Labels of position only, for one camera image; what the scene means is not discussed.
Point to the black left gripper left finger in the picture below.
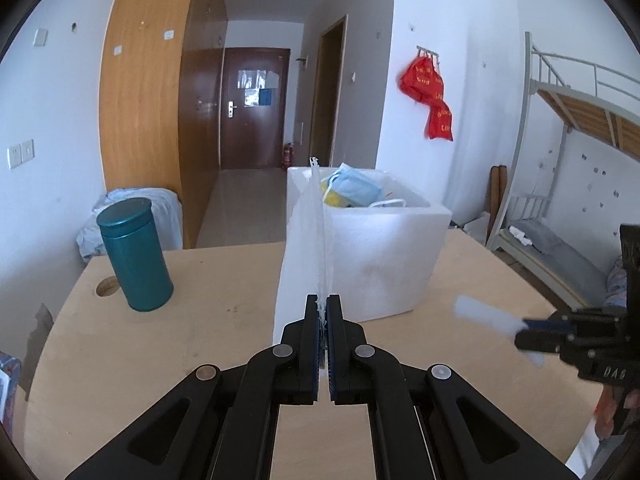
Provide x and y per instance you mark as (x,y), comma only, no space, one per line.
(218,424)

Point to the white wall socket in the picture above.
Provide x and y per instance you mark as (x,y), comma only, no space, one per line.
(20,153)

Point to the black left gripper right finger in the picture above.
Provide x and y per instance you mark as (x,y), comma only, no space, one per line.
(427,424)

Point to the teal cylindrical tin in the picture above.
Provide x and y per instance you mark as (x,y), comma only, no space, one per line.
(139,265)

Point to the magazine on left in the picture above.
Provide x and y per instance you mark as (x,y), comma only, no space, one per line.
(10,372)

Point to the red fire extinguisher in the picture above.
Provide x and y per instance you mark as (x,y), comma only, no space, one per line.
(287,156)

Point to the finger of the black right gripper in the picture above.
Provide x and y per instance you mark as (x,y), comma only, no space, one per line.
(549,326)
(543,342)

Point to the wooden wardrobe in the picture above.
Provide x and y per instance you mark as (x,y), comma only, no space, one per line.
(159,89)

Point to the metal bunk bed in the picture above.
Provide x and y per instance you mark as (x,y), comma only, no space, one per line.
(574,176)

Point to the white styrofoam box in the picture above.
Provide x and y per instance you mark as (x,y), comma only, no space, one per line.
(381,259)

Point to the white foam sheet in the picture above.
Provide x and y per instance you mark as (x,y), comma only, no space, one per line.
(305,265)

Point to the white bundle behind table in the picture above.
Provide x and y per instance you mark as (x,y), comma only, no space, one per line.
(135,207)

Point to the dark brown entrance door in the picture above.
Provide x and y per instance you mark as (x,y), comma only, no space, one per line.
(253,107)

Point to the blue face mask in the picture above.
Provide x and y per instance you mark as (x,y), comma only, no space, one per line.
(360,190)

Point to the red hanging bags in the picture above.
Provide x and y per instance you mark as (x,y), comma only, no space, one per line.
(422,82)

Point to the yellow foam fruit net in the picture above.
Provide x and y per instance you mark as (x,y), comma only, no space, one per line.
(332,198)

